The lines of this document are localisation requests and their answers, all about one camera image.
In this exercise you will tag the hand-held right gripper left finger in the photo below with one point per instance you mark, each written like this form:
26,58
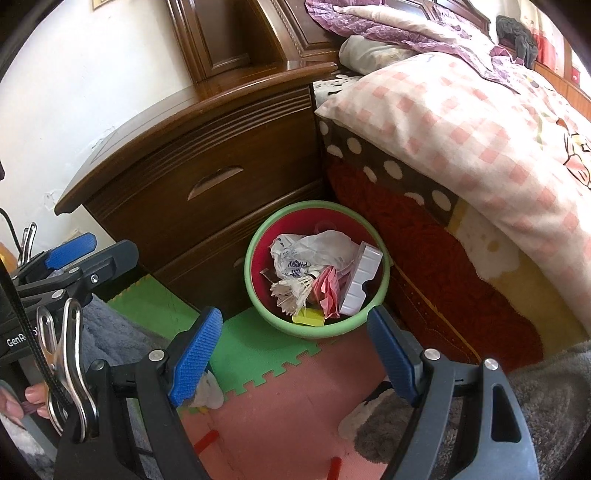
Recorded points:
194,355

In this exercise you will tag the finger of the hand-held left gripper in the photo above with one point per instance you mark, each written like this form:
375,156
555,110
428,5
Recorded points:
69,251
111,263

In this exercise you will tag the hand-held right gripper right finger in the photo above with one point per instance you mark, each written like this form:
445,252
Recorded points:
392,355

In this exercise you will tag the white rectangular box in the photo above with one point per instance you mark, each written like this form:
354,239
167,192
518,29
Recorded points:
362,277

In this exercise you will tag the pink paper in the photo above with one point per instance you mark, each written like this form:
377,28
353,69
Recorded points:
325,288

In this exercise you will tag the white feather shuttlecock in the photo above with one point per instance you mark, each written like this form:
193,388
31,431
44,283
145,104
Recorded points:
293,290

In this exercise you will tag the white plastic bag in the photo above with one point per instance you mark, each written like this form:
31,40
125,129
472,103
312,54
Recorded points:
318,249

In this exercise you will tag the green and red bin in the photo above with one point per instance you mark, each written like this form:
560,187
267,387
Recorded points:
295,224

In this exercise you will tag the person's left hand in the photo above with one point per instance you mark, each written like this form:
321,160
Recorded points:
32,396

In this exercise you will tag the white and yellow sock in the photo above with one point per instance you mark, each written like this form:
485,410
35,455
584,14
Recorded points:
210,392

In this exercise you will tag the silver metal clip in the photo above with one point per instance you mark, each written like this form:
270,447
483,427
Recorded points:
28,240
74,350

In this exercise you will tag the green foam mat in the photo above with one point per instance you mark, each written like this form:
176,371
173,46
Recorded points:
258,346

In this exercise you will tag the grey fleece garment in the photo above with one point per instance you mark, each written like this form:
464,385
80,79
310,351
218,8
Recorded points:
115,337
554,406

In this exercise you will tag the nightstand drawer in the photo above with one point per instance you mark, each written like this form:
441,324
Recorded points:
207,277
161,203

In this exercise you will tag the red stick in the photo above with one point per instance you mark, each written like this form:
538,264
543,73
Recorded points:
334,468
205,442

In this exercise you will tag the red blanket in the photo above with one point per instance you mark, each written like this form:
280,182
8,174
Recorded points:
415,258

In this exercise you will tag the pink foam mat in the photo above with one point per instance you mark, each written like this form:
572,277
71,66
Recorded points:
286,429

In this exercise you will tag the dark wooden nightstand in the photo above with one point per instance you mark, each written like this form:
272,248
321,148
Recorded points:
184,152

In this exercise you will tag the yellow cloud print blanket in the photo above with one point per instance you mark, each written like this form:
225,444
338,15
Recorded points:
531,286

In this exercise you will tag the brown spotted bed sheet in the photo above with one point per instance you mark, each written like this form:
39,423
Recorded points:
415,177

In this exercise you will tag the pink checked quilt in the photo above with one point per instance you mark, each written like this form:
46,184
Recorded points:
461,138

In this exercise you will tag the dark wooden headboard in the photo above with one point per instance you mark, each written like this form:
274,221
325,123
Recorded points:
221,37

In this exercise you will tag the white pillow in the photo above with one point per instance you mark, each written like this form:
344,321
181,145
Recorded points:
369,55

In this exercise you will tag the purple and pink quilt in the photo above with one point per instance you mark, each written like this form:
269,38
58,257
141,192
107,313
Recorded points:
332,23

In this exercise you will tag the dark garment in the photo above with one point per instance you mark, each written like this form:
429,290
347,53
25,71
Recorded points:
517,39

